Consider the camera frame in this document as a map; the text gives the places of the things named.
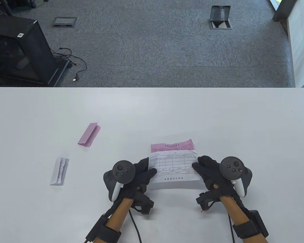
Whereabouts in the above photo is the person's left hand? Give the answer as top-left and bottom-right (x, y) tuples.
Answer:
(122, 158), (158, 203)

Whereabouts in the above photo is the black floor cable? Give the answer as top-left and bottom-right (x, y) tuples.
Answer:
(51, 47), (88, 82)

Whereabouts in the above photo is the person's right hand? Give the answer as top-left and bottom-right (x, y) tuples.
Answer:
(192, 155), (237, 200)

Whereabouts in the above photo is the white invoice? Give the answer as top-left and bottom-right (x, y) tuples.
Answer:
(148, 150), (201, 183)
(50, 157), (69, 186)

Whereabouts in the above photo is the black right wrist strap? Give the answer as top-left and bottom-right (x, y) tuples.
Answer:
(232, 221), (260, 239)

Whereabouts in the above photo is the person's left forearm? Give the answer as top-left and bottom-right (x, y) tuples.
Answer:
(94, 197), (134, 243)

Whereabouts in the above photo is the person's right forearm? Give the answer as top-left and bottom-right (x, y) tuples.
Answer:
(213, 184), (268, 243)

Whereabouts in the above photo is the white partition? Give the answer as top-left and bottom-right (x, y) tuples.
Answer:
(286, 0), (304, 88)

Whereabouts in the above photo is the black wrist strap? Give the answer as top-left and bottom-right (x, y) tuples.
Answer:
(232, 221), (260, 239)
(97, 225), (122, 243)

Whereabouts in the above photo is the black cabinet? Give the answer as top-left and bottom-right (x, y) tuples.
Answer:
(0, 12), (70, 87)

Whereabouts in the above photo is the gray left hand controller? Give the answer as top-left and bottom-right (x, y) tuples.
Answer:
(103, 160), (136, 202)

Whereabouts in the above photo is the dark pillar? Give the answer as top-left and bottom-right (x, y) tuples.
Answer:
(273, 0), (294, 23)

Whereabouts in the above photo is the closed gray floor box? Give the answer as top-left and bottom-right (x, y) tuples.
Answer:
(52, 17), (78, 28)

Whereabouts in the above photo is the gray right hand controller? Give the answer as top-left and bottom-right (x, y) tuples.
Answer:
(219, 156), (253, 198)

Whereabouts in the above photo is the black left wrist strap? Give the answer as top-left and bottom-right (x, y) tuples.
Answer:
(97, 225), (122, 243)

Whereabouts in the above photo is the pink invoice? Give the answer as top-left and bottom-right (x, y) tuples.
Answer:
(78, 123), (101, 147)
(150, 139), (195, 154)

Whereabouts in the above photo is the black left glove cable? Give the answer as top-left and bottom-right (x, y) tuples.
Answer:
(129, 195), (154, 243)

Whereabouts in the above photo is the gray hand controller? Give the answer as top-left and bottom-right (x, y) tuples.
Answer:
(219, 156), (253, 198)
(103, 160), (136, 202)

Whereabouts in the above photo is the open gray floor box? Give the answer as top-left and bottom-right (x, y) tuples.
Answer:
(208, 6), (233, 30)

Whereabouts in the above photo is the black furniture leg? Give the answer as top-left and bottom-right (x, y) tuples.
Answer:
(0, 0), (13, 16)

